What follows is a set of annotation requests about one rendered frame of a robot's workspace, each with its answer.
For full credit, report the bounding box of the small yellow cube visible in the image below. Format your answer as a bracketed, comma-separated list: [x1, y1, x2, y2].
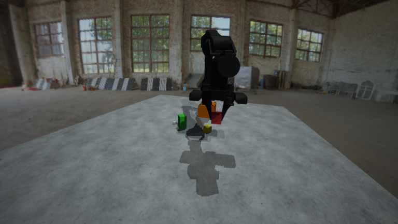
[203, 125, 212, 133]

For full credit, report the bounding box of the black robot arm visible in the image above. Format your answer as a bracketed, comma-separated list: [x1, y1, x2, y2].
[201, 30, 240, 104]

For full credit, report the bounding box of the green block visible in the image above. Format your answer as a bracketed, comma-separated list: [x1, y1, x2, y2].
[178, 122, 187, 129]
[178, 114, 187, 123]

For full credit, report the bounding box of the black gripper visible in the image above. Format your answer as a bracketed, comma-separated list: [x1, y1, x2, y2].
[189, 75, 247, 121]

